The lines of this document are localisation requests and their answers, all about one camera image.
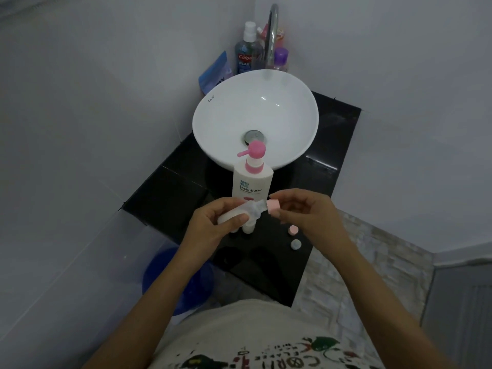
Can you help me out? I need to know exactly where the person's left hand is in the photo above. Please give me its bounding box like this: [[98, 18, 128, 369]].
[[181, 197, 250, 262]]

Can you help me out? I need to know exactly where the person's right hand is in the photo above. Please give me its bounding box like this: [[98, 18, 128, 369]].
[[269, 188, 347, 259]]

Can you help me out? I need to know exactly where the small translucent travel bottle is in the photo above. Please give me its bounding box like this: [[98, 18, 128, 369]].
[[217, 200, 270, 228]]

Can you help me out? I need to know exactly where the person's right forearm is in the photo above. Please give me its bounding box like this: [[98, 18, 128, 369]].
[[307, 232, 460, 369]]

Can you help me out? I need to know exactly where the person's left forearm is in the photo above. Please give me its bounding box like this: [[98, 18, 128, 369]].
[[83, 242, 217, 369]]

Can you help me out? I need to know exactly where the white bottle with pink pump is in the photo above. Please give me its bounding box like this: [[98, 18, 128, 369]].
[[231, 141, 274, 203]]

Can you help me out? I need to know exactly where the metal sink drain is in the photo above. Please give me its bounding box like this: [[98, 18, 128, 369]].
[[243, 129, 267, 147]]

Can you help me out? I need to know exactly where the blue plastic bucket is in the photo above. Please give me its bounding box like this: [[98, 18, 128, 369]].
[[142, 246, 214, 318]]

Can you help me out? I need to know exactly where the white round basin sink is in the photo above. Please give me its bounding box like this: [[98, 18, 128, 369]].
[[192, 69, 320, 172]]

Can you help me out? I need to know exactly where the white printed t-shirt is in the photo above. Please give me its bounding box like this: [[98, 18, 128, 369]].
[[148, 299, 386, 369]]

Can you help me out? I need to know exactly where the blue pouch packet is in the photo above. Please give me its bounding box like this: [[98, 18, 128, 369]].
[[198, 51, 236, 95]]

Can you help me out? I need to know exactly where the clear bottle with purple cap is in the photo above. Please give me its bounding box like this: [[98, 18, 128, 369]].
[[269, 47, 290, 73]]

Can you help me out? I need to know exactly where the blue mouthwash bottle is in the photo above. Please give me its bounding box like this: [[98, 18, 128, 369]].
[[234, 21, 266, 76]]

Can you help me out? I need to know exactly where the chrome curved faucet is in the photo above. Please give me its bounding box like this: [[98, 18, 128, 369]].
[[264, 3, 281, 70]]

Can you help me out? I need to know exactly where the red white tube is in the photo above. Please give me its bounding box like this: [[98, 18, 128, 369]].
[[256, 24, 286, 49]]

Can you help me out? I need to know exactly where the grey door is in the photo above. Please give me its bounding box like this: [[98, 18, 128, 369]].
[[421, 260, 492, 369]]

